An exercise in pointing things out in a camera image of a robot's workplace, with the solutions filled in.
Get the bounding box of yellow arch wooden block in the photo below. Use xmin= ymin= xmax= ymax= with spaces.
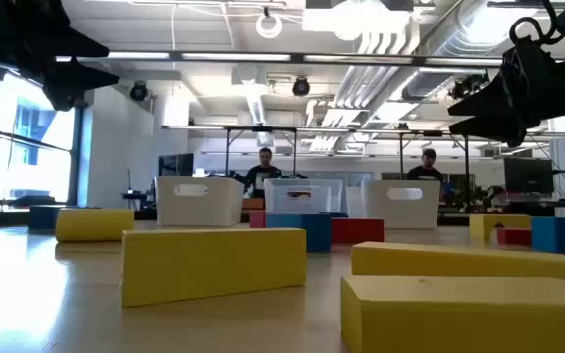
xmin=469 ymin=213 xmax=533 ymax=240

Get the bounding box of black ceiling spotlight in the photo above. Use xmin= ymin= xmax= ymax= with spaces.
xmin=129 ymin=81 xmax=149 ymax=103
xmin=291 ymin=76 xmax=312 ymax=98

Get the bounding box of yellow rectangular wooden block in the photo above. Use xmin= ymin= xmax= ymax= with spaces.
xmin=339 ymin=274 xmax=565 ymax=353

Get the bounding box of long yellow wooden block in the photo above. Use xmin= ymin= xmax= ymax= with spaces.
xmin=350 ymin=241 xmax=565 ymax=285

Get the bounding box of thin yellow wooden block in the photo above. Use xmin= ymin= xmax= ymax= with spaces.
xmin=119 ymin=227 xmax=308 ymax=309

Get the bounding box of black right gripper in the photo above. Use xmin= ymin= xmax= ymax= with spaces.
xmin=447 ymin=38 xmax=565 ymax=148

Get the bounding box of person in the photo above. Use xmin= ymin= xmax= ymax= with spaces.
xmin=244 ymin=146 xmax=283 ymax=200
xmin=406 ymin=148 xmax=444 ymax=183

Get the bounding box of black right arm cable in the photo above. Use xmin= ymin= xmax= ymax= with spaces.
xmin=509 ymin=0 xmax=561 ymax=48

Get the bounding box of white ring lamp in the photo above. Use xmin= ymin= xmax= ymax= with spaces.
xmin=255 ymin=13 xmax=283 ymax=40

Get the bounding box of blue arch wooden block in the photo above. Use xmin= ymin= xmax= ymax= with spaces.
xmin=265 ymin=213 xmax=332 ymax=254

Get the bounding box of small blue wooden block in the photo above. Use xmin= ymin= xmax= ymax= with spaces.
xmin=28 ymin=205 xmax=67 ymax=231

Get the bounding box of yellow wooden cylinder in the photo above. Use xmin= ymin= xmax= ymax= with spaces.
xmin=55 ymin=209 xmax=135 ymax=243

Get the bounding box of black computer monitor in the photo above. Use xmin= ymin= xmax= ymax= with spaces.
xmin=158 ymin=152 xmax=195 ymax=178
xmin=503 ymin=156 xmax=555 ymax=195

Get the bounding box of green background plant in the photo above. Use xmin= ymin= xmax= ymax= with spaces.
xmin=451 ymin=184 xmax=507 ymax=210

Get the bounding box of large bright window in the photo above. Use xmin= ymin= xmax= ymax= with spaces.
xmin=0 ymin=73 xmax=85 ymax=207

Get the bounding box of blue wooden cube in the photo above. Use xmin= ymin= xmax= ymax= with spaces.
xmin=531 ymin=216 xmax=565 ymax=255

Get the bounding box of clear plastic bin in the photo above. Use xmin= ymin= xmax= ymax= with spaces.
xmin=263 ymin=178 xmax=345 ymax=216

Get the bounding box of white plastic bin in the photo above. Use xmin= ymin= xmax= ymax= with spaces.
xmin=363 ymin=179 xmax=441 ymax=230
xmin=156 ymin=176 xmax=245 ymax=227

